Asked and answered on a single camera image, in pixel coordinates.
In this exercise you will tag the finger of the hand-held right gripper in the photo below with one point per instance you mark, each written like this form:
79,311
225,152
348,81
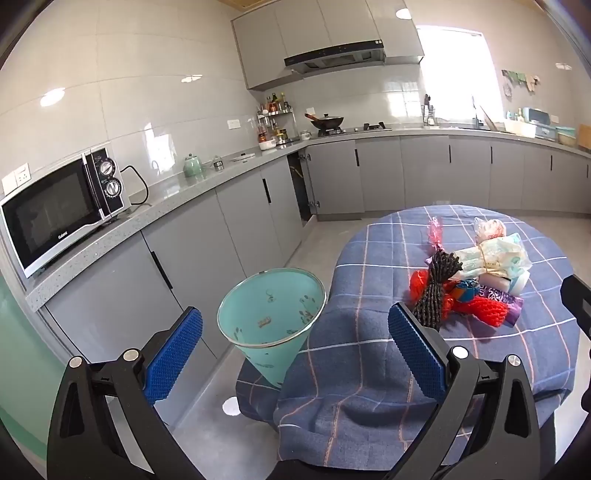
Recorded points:
577,300

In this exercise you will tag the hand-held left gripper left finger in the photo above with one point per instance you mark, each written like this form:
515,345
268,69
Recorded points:
178,355

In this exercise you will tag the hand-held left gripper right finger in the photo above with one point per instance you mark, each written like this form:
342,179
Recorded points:
415,355

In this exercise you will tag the white striped paper cup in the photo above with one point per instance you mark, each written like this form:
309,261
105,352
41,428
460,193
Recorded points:
519,282

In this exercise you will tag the purple wrapper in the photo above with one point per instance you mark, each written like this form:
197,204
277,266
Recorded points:
508,304

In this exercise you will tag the black mesh net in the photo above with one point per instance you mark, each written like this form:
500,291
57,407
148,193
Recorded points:
436,286

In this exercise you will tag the red mesh net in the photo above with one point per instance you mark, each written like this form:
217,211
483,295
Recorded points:
485,311

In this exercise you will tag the pale plastic wrapper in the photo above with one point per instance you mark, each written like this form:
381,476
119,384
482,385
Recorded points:
494,258

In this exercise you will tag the teal trash bin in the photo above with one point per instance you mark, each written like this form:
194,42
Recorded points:
258,304

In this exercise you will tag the clear red-printed plastic bag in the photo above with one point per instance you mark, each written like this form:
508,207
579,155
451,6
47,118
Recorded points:
491,229

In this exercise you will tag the pink tinsel wrapper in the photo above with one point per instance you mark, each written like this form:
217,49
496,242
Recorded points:
435,233

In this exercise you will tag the blue plaid tablecloth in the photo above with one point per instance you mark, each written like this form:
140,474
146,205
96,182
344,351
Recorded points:
369,286

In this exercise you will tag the cardboard box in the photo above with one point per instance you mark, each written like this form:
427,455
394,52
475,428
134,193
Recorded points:
585,139

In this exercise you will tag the pale green basin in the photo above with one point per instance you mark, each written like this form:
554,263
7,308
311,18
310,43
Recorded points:
567,137

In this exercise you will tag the grey kitchen counter cabinets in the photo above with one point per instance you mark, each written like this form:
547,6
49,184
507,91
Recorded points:
258,203

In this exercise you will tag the white tub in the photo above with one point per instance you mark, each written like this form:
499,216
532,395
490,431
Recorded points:
519,128

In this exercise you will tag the blue storage box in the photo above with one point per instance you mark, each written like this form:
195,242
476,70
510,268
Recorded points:
545,120

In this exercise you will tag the green teapot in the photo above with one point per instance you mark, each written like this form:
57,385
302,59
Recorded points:
193,167

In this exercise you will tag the silver black microwave oven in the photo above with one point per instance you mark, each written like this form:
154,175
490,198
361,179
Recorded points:
46,212

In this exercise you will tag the small metal cup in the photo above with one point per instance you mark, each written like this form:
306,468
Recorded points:
218,165

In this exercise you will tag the wooden cutting board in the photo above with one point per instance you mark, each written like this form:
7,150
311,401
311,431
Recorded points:
488,120

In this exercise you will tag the flat white board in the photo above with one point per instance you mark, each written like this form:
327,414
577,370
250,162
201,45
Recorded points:
243,158

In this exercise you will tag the metal faucet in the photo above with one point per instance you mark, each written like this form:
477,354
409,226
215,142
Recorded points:
474,113

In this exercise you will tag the white bowl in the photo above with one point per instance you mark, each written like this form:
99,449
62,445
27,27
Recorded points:
267,145

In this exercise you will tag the black gas stove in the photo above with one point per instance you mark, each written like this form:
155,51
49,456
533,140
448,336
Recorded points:
369,127

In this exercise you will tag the knife holder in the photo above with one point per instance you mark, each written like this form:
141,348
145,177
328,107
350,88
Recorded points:
429,113

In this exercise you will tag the black wok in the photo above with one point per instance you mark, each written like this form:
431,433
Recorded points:
327,122

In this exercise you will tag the large window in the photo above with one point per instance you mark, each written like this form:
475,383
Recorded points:
457,74

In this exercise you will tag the metal spice rack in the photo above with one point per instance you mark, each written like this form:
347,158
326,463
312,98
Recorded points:
277,110

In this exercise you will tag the black range hood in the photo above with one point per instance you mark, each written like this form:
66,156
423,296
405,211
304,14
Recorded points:
332,57

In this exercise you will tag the grey upper cabinets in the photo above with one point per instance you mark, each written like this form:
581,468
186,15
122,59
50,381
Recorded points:
277,41

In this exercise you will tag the wall hooks with cloths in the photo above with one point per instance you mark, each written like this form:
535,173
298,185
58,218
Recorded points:
519,78

